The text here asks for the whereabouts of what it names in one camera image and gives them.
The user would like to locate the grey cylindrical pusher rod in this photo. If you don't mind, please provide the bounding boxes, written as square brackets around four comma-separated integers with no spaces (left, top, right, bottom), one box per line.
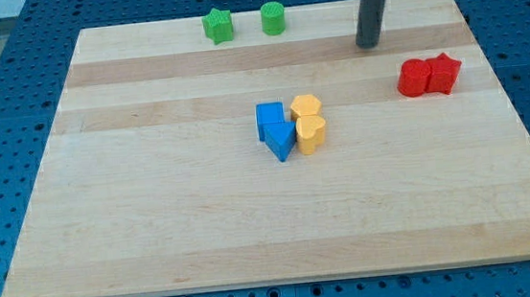
[356,0,386,50]

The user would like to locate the green cylinder block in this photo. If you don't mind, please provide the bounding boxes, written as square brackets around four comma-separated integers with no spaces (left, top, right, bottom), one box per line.
[260,1,286,35]

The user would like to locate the yellow heart block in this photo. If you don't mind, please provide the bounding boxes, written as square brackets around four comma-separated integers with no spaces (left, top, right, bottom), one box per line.
[295,115,327,155]

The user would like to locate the red cylinder block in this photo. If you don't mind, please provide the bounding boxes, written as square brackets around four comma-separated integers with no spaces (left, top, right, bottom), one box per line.
[397,58,431,98]

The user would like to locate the blue triangle block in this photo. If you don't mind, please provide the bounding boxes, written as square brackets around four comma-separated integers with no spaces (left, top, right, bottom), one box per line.
[264,121,296,163]

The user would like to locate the light wooden board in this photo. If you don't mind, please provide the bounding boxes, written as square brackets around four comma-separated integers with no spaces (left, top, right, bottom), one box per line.
[2,0,530,297]

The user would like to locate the red star block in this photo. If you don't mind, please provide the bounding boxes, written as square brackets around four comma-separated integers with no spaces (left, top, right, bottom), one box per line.
[426,53,462,95]

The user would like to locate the yellow hexagon block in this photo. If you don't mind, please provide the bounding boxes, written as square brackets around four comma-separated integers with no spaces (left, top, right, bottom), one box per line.
[289,94,322,121]

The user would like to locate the blue cube block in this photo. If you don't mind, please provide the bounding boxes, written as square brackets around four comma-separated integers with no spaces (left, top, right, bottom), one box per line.
[255,102,285,142]

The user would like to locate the green star block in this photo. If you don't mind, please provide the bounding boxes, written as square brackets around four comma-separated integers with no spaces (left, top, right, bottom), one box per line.
[202,8,234,45]

